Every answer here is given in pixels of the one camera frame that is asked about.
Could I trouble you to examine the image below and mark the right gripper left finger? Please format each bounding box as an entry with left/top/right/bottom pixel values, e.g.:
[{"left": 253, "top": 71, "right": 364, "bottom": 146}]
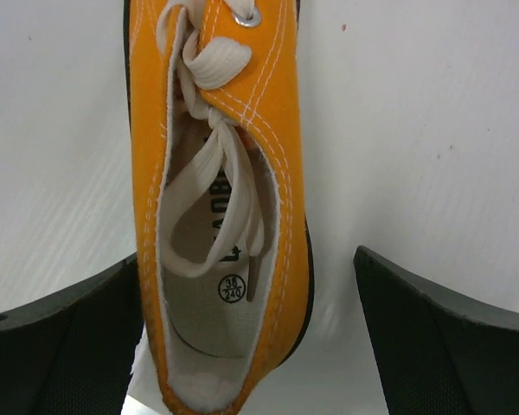
[{"left": 0, "top": 256, "right": 143, "bottom": 415}]

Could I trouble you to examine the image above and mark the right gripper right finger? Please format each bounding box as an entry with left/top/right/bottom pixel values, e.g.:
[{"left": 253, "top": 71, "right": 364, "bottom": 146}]
[{"left": 354, "top": 246, "right": 519, "bottom": 415}]

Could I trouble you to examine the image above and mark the orange canvas sneaker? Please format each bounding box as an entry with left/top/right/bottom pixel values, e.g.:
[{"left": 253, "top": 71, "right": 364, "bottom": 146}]
[{"left": 124, "top": 1, "right": 315, "bottom": 414}]

